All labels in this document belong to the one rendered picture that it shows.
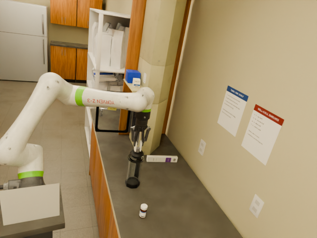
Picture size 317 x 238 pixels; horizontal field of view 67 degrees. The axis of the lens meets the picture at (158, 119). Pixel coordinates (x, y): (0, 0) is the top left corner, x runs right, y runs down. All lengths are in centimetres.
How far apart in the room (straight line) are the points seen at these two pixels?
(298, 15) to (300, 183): 78
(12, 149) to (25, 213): 35
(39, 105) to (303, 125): 127
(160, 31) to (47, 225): 136
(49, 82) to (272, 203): 130
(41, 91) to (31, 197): 54
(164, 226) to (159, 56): 112
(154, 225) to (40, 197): 64
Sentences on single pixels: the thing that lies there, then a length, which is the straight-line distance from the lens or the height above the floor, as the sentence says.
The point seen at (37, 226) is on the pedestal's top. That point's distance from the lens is 151.
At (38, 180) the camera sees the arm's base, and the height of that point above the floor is 113.
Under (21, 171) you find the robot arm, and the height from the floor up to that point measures 117.
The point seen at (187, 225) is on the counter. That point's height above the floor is 94.
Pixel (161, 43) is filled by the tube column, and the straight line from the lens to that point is 175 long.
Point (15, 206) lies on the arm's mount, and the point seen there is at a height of 105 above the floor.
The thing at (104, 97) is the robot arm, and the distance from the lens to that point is 134.
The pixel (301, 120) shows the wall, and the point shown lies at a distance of 128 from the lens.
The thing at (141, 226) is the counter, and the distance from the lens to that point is 149.
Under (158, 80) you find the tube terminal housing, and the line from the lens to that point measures 181.
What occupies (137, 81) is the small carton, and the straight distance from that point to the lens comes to 186.
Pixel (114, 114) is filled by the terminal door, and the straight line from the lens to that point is 218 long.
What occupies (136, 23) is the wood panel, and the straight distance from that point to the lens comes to 207.
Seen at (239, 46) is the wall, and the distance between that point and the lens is 163.
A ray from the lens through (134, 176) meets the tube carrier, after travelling 165.
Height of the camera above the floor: 204
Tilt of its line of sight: 23 degrees down
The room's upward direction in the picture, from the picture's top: 10 degrees clockwise
